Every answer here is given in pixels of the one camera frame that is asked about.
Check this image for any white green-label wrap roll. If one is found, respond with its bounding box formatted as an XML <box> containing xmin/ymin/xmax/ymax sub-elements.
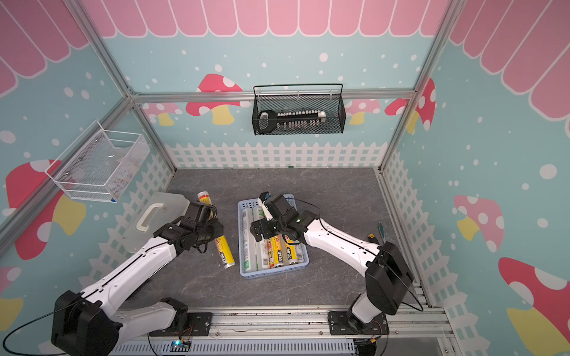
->
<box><xmin>252</xmin><ymin>206</ymin><xmax>270</xmax><ymax>271</ymax></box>

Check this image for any yellow wrap roll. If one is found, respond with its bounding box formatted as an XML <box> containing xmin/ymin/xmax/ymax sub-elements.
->
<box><xmin>197</xmin><ymin>191</ymin><xmax>235</xmax><ymax>268</ymax></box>
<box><xmin>269</xmin><ymin>234</ymin><xmax>284</xmax><ymax>268</ymax></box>
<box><xmin>283</xmin><ymin>237</ymin><xmax>298</xmax><ymax>266</ymax></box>

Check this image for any white red-label wrap roll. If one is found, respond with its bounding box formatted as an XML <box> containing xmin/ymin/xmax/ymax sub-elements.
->
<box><xmin>241</xmin><ymin>208</ymin><xmax>256</xmax><ymax>273</ymax></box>

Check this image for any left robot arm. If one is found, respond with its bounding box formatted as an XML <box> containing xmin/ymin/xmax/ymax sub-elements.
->
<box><xmin>51</xmin><ymin>202</ymin><xmax>224</xmax><ymax>355</ymax></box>

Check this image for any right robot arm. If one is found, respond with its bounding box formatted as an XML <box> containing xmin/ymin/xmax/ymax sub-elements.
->
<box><xmin>249</xmin><ymin>192</ymin><xmax>414</xmax><ymax>334</ymax></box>

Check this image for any blue plastic basket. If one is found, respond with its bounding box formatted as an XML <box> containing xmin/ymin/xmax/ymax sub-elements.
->
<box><xmin>237</xmin><ymin>199</ymin><xmax>310</xmax><ymax>279</ymax></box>

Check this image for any translucent plastic storage box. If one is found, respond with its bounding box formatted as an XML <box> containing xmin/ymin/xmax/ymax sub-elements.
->
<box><xmin>123</xmin><ymin>192</ymin><xmax>189</xmax><ymax>253</ymax></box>

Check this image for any yellow black screwdriver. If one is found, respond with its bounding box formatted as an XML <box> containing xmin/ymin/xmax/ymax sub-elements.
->
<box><xmin>368</xmin><ymin>234</ymin><xmax>380</xmax><ymax>245</ymax></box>

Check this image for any black socket bit holder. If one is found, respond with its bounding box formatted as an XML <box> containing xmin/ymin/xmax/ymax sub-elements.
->
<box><xmin>253</xmin><ymin>110</ymin><xmax>327</xmax><ymax>134</ymax></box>

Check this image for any green circuit board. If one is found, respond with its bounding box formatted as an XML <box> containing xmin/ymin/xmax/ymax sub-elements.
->
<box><xmin>169</xmin><ymin>340</ymin><xmax>191</xmax><ymax>353</ymax></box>

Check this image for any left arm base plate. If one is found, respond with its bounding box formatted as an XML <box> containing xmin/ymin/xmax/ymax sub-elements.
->
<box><xmin>150</xmin><ymin>312</ymin><xmax>213</xmax><ymax>338</ymax></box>

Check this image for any green handled tool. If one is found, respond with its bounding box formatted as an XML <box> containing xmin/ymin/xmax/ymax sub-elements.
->
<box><xmin>378</xmin><ymin>222</ymin><xmax>386</xmax><ymax>243</ymax></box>

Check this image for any black wire wall basket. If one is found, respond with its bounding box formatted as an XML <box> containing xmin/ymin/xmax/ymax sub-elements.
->
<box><xmin>252</xmin><ymin>83</ymin><xmax>347</xmax><ymax>136</ymax></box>

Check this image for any white wire wall basket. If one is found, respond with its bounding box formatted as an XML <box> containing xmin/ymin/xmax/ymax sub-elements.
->
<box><xmin>45</xmin><ymin>121</ymin><xmax>151</xmax><ymax>203</ymax></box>

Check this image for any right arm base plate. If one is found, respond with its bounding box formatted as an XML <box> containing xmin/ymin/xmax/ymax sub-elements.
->
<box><xmin>327</xmin><ymin>311</ymin><xmax>390</xmax><ymax>337</ymax></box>

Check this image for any grey cable duct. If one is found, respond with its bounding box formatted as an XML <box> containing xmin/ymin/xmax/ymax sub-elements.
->
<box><xmin>111</xmin><ymin>339</ymin><xmax>356</xmax><ymax>355</ymax></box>

